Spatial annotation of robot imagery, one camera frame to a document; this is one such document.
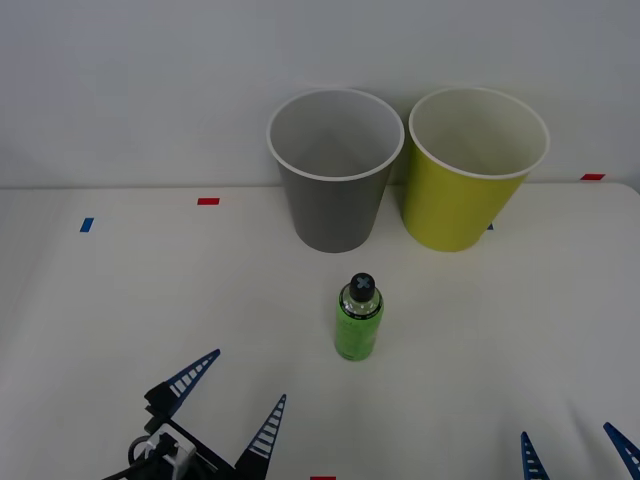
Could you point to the green plastic bottle black cap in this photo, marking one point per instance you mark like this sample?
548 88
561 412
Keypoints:
357 330

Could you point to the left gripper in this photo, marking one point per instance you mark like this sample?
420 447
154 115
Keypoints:
212 462

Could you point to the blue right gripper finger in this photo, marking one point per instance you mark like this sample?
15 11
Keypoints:
627 450
531 462

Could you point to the grey plastic waste bin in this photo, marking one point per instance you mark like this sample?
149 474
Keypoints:
332 215

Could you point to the yellow-green plastic waste bin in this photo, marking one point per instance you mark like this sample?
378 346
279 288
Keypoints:
450 210

